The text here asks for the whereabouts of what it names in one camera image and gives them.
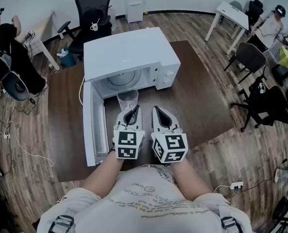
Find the small clear bottle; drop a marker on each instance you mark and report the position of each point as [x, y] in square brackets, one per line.
[51, 67]

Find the black high-back chair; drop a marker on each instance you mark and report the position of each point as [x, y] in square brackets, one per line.
[254, 11]

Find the dark grey plain chair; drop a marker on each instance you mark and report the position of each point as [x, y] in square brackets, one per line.
[251, 56]

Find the person's right forearm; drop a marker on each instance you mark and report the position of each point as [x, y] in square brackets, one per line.
[190, 181]

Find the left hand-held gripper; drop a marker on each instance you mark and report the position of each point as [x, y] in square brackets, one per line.
[128, 142]

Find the white power strip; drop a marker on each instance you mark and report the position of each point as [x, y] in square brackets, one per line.
[7, 135]
[237, 185]

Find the light grey chair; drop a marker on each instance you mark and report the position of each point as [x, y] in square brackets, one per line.
[236, 5]

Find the light wooden desk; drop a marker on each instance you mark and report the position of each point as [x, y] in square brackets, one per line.
[44, 30]

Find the person's beige printed shirt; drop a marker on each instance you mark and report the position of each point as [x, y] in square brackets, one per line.
[143, 207]

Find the teal waste bin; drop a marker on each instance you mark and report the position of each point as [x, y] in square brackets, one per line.
[66, 58]

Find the clear plastic cup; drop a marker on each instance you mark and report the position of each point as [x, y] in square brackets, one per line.
[126, 98]

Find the black mesh office chair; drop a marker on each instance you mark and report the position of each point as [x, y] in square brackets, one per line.
[92, 6]

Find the white water dispenser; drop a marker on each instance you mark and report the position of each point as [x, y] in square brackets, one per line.
[134, 6]

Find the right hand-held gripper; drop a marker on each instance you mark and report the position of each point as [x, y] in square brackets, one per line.
[170, 145]

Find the small white table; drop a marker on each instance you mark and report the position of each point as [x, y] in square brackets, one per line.
[233, 16]

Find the person's left forearm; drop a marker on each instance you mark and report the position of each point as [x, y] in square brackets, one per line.
[102, 176]

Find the black power adapter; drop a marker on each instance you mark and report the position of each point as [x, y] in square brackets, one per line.
[32, 100]

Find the white microwave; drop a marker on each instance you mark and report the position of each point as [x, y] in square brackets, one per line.
[124, 52]

